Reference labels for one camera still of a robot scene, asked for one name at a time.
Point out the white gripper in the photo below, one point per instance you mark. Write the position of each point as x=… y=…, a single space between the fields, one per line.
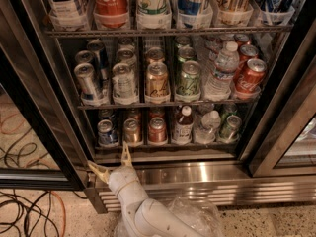
x=120 y=177

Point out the blue pepsi can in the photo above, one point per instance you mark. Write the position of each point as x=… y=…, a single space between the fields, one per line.
x=109 y=114
x=107 y=134

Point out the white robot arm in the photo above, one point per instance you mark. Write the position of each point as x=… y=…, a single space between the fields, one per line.
x=142 y=216

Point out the gold can bottom shelf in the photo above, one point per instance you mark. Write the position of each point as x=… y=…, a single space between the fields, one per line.
x=131 y=130

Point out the red can bottom shelf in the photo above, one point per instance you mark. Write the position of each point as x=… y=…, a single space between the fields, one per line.
x=157 y=132

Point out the open left fridge door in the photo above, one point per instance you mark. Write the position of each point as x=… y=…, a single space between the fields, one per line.
x=34 y=75

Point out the white silver can front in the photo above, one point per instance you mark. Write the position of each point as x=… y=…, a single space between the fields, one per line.
x=124 y=85

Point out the white silver can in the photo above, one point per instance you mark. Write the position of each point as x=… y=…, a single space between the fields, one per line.
x=124 y=85
x=125 y=55

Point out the gold can front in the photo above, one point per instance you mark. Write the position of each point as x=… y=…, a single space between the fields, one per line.
x=157 y=82

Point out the clear water bottle bottom shelf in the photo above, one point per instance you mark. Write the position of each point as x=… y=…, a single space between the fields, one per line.
x=206 y=127

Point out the clear water bottle shelf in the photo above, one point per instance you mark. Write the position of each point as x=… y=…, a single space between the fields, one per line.
x=222 y=71
x=206 y=127

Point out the silver blue can front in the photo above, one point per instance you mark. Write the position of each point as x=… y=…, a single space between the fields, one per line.
x=91 y=93

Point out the dark blue can rear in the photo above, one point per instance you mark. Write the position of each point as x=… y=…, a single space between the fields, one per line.
x=97 y=47

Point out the green can front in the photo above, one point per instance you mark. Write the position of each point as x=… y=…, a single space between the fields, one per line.
x=188 y=82

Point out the white silver can middle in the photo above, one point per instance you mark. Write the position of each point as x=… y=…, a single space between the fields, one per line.
x=125 y=55

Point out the silver blue can rear-left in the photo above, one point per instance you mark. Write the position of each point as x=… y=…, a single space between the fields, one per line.
x=85 y=56

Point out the gold can rear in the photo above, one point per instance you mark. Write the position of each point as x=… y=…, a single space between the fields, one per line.
x=154 y=54

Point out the green can bottom shelf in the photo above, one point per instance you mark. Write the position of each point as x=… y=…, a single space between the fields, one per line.
x=230 y=129

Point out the stainless steel glass-door fridge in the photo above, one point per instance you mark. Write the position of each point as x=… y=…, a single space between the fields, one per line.
x=209 y=175

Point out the green can middle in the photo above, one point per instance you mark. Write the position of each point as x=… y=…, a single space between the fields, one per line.
x=186 y=53

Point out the clear water bottle middle shelf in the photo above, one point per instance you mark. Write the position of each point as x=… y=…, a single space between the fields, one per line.
x=222 y=71

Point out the red coke can front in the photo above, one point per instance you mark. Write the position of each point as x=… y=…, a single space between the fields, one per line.
x=248 y=82

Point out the red coke can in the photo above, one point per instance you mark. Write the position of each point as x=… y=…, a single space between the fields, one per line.
x=248 y=82
x=246 y=52
x=242 y=39

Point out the right glass fridge door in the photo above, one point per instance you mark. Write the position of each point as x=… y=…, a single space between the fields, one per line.
x=277 y=149

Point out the blue pepsi bottle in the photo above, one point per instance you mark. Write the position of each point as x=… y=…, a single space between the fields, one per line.
x=191 y=9

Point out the red coke can middle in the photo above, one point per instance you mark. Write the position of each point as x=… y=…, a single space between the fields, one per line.
x=246 y=52

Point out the red coke can rear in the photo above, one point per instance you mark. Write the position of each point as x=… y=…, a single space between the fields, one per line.
x=242 y=39

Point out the juice bottle white cap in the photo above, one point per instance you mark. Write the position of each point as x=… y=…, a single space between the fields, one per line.
x=183 y=125

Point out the crumpled clear plastic bag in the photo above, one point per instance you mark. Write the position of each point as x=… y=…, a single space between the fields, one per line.
x=204 y=221

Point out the red coca-cola bottle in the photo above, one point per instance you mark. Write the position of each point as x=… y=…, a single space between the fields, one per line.
x=111 y=11

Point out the green white 7up bottle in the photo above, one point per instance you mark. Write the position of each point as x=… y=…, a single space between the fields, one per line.
x=150 y=12

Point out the white tea carton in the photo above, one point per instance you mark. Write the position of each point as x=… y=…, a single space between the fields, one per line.
x=68 y=15

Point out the gold striped drink bottle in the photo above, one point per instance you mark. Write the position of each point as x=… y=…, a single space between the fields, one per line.
x=233 y=12

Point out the dark blue drink bottle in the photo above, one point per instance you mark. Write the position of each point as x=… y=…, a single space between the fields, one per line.
x=273 y=12

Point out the bottom wire shelf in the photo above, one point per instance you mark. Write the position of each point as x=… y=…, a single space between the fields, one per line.
x=172 y=147

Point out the wire shelf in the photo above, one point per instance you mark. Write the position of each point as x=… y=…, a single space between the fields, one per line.
x=167 y=32
x=172 y=147
x=165 y=104

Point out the middle wire shelf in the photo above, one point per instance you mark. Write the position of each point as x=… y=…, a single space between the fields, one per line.
x=165 y=104

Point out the top wire shelf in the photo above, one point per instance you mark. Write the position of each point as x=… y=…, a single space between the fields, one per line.
x=167 y=32

